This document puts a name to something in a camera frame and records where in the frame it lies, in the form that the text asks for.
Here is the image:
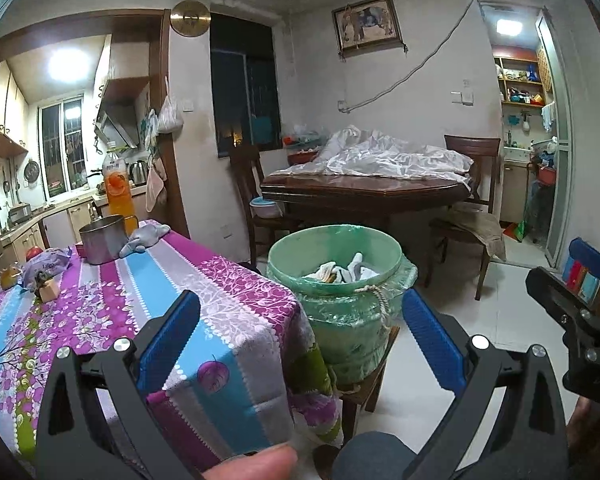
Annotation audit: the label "wooden stool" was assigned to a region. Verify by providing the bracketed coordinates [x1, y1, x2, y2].
[337, 325, 401, 441]

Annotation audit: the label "dark wooden dining table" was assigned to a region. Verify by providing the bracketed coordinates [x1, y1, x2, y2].
[260, 162, 473, 231]

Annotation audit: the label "cream kitchen base cabinets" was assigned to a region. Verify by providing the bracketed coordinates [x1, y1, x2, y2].
[0, 187, 151, 261]

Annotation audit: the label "kitchen ceiling light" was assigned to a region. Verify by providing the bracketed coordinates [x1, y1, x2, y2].
[47, 47, 98, 86]

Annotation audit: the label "cream kitchen wall cabinets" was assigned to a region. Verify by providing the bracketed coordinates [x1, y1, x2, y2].
[0, 60, 29, 156]

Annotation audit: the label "tan cake piece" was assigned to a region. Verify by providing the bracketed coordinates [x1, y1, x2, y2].
[36, 270, 61, 303]

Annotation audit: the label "crumpled white wrappers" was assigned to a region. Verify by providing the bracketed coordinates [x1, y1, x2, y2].
[300, 252, 381, 283]

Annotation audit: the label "white plastic sheet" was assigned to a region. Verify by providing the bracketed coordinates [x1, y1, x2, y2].
[267, 125, 476, 191]

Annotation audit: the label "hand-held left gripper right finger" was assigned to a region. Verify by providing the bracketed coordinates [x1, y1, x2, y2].
[402, 287, 568, 480]

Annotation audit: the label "white wall cable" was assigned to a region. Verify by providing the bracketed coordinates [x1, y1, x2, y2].
[337, 0, 481, 113]

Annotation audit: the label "person's leg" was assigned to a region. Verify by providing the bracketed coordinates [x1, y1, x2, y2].
[330, 430, 431, 480]

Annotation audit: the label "gold round wall clock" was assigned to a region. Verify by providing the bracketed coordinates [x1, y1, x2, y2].
[170, 0, 212, 38]

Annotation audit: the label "bathroom vanity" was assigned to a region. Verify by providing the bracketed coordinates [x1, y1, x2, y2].
[502, 142, 536, 226]

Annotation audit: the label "beige cloth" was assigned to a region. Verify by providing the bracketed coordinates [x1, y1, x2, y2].
[440, 207, 507, 261]

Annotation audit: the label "metal range hood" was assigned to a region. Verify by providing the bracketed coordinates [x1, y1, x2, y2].
[94, 76, 151, 148]

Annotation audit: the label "framed elephant picture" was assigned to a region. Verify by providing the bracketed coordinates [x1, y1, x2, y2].
[331, 0, 403, 57]

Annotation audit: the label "white hanging plastic bag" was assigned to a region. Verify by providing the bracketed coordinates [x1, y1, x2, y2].
[156, 76, 186, 135]

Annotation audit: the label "dark room window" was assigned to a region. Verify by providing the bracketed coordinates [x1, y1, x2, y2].
[210, 14, 283, 158]

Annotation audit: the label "patterned hanging bag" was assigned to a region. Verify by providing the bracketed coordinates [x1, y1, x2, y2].
[140, 109, 160, 153]

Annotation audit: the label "grey work glove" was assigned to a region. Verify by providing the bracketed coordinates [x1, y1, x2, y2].
[119, 223, 172, 258]

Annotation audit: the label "metal cooker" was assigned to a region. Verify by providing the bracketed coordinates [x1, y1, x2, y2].
[7, 202, 33, 226]

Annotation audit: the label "person's right hand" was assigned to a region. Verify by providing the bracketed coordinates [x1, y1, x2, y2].
[567, 397, 600, 466]

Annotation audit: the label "colourful snack packet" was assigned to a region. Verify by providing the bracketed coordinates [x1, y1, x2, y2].
[561, 257, 600, 306]

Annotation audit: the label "wall shelf with toiletries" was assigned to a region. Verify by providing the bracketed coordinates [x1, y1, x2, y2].
[495, 55, 553, 108]

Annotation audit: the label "green lined trash bin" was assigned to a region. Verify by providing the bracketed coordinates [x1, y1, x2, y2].
[266, 224, 418, 383]

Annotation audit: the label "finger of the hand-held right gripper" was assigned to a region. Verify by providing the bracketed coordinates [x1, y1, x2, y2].
[569, 237, 600, 281]
[525, 266, 588, 331]

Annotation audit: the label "dark wooden chair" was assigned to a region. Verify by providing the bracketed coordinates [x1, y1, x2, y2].
[228, 142, 306, 263]
[425, 134, 503, 301]

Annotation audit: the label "purple snack packet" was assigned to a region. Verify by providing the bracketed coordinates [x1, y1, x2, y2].
[21, 246, 73, 286]

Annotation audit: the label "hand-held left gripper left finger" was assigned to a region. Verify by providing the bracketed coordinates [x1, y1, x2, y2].
[35, 289, 202, 480]

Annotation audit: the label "pink hanging cloth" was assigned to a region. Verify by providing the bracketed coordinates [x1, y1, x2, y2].
[145, 156, 168, 213]

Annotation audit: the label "person's left hand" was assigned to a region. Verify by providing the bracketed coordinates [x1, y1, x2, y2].
[201, 444, 299, 480]

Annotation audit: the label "metal pot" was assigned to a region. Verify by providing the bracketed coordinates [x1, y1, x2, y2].
[78, 214, 140, 266]

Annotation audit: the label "stacked red green bowls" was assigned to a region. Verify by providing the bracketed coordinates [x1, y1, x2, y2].
[281, 125, 326, 166]

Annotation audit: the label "bathroom ceiling light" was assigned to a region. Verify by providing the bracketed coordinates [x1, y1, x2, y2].
[495, 17, 526, 36]

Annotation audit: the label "blue white basin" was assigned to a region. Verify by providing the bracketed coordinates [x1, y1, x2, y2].
[249, 196, 283, 219]

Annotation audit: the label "barred kitchen window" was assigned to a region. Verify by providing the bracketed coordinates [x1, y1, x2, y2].
[37, 100, 86, 198]

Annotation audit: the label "glass sliding door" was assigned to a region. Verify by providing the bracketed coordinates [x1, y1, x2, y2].
[535, 7, 573, 271]

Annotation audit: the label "orange juice bottle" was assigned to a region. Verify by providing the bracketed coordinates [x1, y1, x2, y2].
[101, 141, 132, 221]

